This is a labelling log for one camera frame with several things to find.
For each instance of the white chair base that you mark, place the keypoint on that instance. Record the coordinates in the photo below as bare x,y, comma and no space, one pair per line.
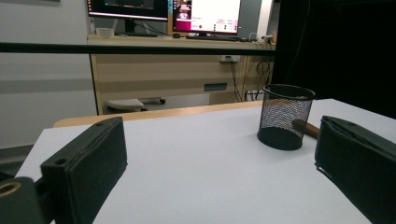
124,104

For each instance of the black curtain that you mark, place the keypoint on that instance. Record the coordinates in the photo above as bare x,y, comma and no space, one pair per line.
348,49

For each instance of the dark computer monitor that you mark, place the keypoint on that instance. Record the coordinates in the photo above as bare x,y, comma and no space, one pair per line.
127,7

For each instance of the brown wooden brush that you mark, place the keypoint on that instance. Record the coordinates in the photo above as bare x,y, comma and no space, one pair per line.
312,129

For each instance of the white power strip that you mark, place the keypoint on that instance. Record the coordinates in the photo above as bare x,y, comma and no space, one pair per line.
229,58

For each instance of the black computer mouse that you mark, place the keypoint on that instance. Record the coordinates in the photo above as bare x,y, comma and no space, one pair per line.
176,35

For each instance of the black horizontal frame bar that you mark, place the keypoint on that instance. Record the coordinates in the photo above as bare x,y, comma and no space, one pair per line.
124,49

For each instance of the black caster wheel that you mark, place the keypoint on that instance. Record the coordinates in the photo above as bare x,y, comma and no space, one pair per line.
162,101

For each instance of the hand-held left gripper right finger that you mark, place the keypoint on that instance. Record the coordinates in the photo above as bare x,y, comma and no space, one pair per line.
358,161

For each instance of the black keyboard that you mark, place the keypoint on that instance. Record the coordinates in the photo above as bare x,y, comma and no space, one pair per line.
214,38

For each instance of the black mesh pen holder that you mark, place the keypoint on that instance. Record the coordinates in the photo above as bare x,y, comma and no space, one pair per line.
280,118

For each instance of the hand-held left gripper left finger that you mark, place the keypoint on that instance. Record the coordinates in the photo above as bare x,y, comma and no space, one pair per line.
87,161

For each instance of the clear tape roll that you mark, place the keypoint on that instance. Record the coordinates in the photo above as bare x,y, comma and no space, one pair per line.
105,32

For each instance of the bright computer monitor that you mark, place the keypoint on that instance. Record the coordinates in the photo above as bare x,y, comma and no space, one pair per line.
214,12

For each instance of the light wooden desk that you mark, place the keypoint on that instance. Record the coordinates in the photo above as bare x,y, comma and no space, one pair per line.
162,74

